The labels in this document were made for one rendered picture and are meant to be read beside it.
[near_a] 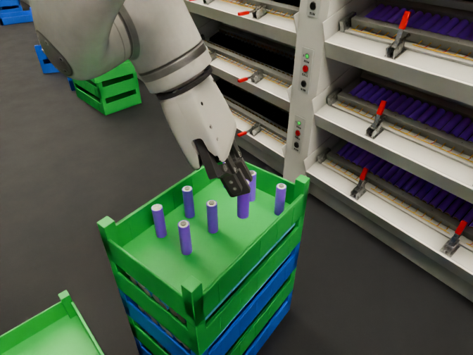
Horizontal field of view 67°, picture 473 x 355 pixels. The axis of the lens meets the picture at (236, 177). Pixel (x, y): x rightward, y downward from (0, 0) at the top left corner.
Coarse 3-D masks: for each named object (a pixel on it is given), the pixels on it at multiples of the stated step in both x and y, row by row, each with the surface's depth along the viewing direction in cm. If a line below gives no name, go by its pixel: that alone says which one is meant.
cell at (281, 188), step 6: (276, 186) 63; (282, 186) 62; (276, 192) 63; (282, 192) 62; (276, 198) 64; (282, 198) 63; (276, 204) 65; (282, 204) 64; (276, 210) 65; (282, 210) 65
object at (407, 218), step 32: (320, 160) 112; (352, 160) 109; (384, 160) 105; (352, 192) 102; (384, 192) 100; (416, 192) 96; (448, 192) 94; (384, 224) 97; (416, 224) 92; (448, 224) 88; (448, 256) 85
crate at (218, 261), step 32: (224, 192) 71; (256, 192) 71; (288, 192) 67; (128, 224) 59; (192, 224) 64; (224, 224) 64; (256, 224) 64; (288, 224) 62; (128, 256) 52; (160, 256) 58; (192, 256) 58; (224, 256) 58; (256, 256) 56; (160, 288) 50; (192, 288) 44; (224, 288) 51; (192, 320) 48
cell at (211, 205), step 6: (210, 204) 59; (216, 204) 59; (210, 210) 59; (216, 210) 59; (210, 216) 60; (216, 216) 60; (210, 222) 61; (216, 222) 61; (210, 228) 61; (216, 228) 62
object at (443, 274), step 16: (320, 192) 118; (336, 208) 114; (352, 208) 109; (368, 224) 106; (384, 240) 103; (400, 240) 99; (416, 256) 96; (432, 272) 94; (448, 272) 90; (464, 288) 88
